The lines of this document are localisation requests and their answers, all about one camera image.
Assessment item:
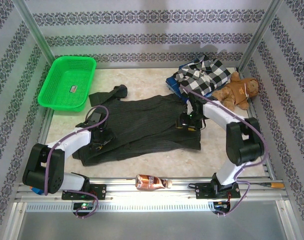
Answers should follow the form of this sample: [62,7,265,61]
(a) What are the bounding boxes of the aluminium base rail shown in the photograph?
[15,176,289,201]

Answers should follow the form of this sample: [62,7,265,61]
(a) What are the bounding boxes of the dark pinstripe long sleeve shirt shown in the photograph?
[72,84,202,167]

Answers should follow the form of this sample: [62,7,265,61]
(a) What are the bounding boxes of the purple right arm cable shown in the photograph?
[179,84,269,218]

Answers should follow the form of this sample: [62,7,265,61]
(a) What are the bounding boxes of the aluminium side rail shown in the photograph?
[246,99,277,180]
[29,107,55,181]

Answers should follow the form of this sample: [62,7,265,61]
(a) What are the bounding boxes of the aluminium frame post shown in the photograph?
[238,0,284,73]
[13,0,56,62]

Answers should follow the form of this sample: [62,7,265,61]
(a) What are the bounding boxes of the black white checkered shirt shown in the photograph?
[173,53,232,98]

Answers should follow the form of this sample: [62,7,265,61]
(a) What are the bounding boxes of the slotted grey cable duct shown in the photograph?
[25,201,215,213]

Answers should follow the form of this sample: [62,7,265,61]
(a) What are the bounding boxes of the small circuit board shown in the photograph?
[213,201,231,211]
[73,201,95,211]

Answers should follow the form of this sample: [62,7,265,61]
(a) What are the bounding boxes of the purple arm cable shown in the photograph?
[45,104,109,220]
[179,84,269,218]

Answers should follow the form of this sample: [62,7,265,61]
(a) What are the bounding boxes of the green plastic basket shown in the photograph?
[38,55,97,113]

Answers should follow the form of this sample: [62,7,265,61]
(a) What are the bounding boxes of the brown teddy bear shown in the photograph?
[211,71,260,111]

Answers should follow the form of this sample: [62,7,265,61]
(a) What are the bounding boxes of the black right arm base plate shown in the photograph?
[189,181,240,200]

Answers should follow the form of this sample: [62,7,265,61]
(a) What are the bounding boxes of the brown drink bottle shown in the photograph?
[134,174,173,191]

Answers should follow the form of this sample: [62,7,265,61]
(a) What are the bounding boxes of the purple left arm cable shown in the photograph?
[45,104,109,220]

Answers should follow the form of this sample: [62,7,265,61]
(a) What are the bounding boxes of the orange handled screwdriver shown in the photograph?
[249,182,285,190]

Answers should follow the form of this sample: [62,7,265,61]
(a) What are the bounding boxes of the dark blue folded shirt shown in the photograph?
[166,63,192,103]

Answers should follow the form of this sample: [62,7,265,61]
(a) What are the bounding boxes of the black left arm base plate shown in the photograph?
[61,183,107,201]

